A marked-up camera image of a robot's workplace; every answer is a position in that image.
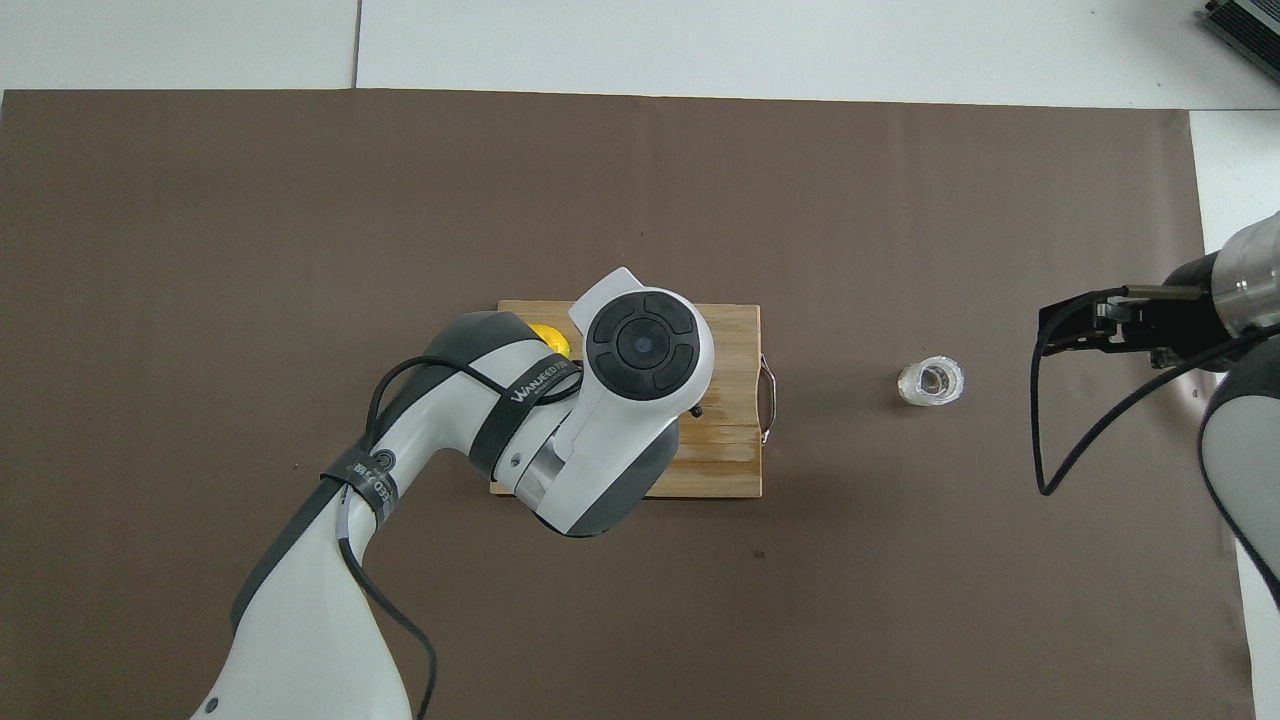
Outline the clear glass cup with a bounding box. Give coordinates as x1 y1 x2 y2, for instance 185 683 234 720
897 355 967 408

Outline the grey ribbed device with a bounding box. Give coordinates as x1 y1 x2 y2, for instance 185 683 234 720
1198 0 1280 86

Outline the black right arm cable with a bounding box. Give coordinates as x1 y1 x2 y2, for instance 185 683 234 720
1030 285 1280 497

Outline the wooden cutting board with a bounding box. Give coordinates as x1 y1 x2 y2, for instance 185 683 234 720
489 300 776 499

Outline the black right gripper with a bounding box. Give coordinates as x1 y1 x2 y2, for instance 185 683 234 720
1038 250 1236 369

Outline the brown paper table mat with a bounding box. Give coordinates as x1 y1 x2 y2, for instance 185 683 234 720
0 88 1251 720

